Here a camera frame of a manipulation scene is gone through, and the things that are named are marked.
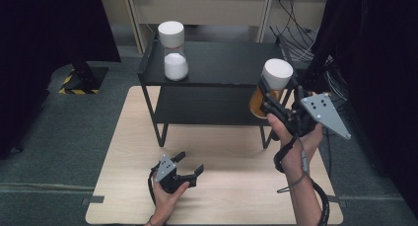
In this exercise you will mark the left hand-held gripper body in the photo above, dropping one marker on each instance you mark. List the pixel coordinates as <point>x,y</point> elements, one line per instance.
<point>171,178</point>

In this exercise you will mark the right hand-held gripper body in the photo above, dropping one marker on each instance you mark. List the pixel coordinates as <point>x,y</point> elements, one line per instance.
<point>312,115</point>

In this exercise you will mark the jar of amber liquid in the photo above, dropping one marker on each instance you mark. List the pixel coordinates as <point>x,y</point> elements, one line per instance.
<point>274,78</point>

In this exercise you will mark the black two-tier shelf rack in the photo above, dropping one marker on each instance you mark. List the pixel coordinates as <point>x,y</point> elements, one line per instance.
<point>213,63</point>

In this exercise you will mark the jar of white powder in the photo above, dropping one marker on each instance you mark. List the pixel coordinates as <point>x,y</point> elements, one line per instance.
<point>174,51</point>

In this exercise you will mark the person's left hand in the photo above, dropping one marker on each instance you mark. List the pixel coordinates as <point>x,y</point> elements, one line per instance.
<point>167,201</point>

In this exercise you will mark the person's right hand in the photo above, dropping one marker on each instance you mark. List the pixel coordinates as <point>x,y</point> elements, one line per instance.
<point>295,147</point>

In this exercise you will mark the dark curtain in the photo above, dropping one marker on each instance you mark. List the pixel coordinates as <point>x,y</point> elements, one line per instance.
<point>378,71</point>
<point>39,38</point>

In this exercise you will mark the grey floor tape strip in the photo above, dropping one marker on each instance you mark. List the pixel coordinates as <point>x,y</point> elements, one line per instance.
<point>338,201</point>
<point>93,199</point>

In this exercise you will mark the light wooden desk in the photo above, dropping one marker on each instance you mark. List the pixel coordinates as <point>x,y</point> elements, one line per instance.
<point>200,9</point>

